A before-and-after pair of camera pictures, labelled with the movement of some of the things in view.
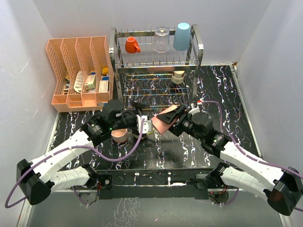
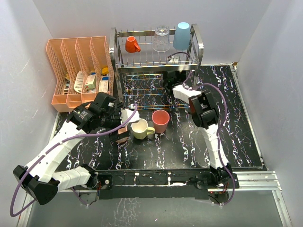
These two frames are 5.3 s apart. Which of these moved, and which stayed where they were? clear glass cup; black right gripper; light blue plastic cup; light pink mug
Moved: black right gripper
Stayed: light blue plastic cup; light pink mug; clear glass cup
